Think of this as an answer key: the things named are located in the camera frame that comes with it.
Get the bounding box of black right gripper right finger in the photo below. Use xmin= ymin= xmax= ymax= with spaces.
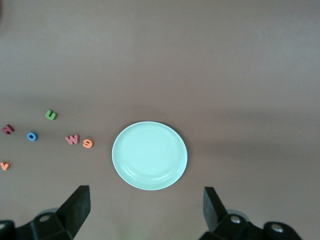
xmin=198 ymin=186 xmax=305 ymax=240

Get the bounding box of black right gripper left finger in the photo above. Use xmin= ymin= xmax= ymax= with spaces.
xmin=0 ymin=185 xmax=91 ymax=240

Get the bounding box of pink foam letter w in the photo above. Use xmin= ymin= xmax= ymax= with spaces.
xmin=64 ymin=134 xmax=80 ymax=146

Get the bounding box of green foam letter u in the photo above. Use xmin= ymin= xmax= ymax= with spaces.
xmin=44 ymin=109 xmax=59 ymax=121

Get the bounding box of light green plate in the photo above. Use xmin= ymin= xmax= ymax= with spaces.
xmin=111 ymin=121 xmax=189 ymax=191

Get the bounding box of dark red foam letter z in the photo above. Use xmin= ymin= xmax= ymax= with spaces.
xmin=1 ymin=124 xmax=15 ymax=136

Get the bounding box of brown table cover sheet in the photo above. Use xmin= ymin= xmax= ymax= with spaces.
xmin=0 ymin=0 xmax=320 ymax=240

